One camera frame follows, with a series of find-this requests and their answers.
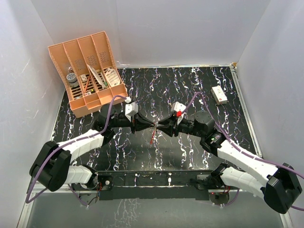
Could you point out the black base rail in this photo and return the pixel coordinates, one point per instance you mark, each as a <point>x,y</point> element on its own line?
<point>113,185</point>

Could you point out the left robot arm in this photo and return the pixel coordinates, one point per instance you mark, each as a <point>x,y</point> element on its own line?
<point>53,166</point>

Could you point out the small white card box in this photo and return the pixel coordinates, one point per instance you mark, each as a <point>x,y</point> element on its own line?
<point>83,78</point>

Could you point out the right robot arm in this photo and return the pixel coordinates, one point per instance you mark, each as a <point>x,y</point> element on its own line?
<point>277,185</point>

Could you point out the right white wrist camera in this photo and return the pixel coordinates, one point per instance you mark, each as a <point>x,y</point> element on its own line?
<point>177,108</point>

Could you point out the white blister pack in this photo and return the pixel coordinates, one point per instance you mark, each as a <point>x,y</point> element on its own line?
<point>112,77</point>

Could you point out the small white cardboard box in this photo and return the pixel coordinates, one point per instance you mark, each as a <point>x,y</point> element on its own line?
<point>219,95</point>

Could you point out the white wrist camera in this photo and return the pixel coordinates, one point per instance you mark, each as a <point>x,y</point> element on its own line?
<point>131,110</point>
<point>177,108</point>

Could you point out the white paper packet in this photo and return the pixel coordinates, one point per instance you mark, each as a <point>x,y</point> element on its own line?
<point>97,76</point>

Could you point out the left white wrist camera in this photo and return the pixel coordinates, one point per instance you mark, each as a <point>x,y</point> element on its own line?
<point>131,110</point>

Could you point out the round grey tin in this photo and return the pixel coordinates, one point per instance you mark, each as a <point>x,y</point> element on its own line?
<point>72,80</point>

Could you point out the orange plastic desk organizer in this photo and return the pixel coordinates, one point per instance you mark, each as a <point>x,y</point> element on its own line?
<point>72,57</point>

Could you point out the orange pencil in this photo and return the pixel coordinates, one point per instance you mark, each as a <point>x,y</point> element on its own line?
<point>87,83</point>

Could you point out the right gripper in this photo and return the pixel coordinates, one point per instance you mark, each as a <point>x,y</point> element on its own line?
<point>167,125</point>

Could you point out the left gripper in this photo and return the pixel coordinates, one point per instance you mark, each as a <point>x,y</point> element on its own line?
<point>138,123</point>

